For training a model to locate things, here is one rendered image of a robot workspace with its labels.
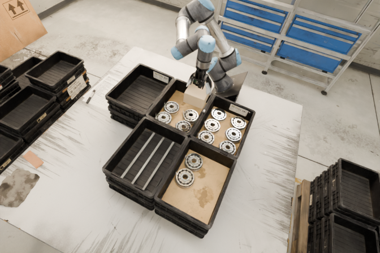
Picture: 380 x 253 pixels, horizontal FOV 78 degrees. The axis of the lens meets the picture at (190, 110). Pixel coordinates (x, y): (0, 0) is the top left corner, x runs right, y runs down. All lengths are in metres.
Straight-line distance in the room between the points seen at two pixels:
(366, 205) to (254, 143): 0.92
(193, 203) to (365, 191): 1.40
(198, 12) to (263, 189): 1.15
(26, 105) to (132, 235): 1.55
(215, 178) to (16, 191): 1.08
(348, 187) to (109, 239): 1.69
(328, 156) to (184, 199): 1.99
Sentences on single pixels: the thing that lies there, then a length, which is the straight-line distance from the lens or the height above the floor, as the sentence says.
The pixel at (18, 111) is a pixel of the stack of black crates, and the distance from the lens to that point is 2.44.
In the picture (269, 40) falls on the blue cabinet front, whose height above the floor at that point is 0.48.
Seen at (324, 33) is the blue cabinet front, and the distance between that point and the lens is 3.16.
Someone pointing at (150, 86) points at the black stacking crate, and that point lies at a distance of 1.74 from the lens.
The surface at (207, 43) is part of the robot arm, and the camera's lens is 1.10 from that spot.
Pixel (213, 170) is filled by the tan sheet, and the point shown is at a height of 0.83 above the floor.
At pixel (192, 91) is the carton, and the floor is 1.12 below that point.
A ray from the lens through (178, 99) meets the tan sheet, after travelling 1.65.
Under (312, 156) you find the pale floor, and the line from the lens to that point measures 2.84.
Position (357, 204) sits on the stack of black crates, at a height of 0.49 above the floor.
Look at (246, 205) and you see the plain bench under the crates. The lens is 1.50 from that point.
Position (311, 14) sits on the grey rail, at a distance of 3.05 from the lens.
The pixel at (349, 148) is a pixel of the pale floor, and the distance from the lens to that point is 3.18.
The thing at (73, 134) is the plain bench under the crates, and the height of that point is 0.70.
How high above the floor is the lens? 2.05
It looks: 50 degrees down
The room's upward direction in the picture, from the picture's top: 10 degrees clockwise
